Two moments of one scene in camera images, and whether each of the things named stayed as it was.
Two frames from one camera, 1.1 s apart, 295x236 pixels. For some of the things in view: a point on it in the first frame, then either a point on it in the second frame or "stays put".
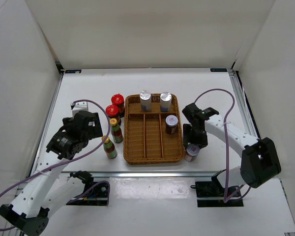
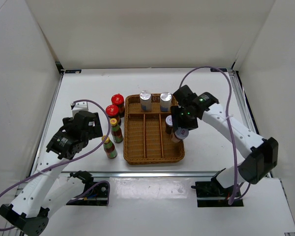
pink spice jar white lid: x=192 y=150 to x=181 y=133
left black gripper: x=97 y=132 stays put
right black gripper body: x=191 y=135 to x=184 y=119
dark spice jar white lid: x=171 y=122 stays put
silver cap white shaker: x=165 y=102 stays put
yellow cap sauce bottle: x=116 y=132 stays put
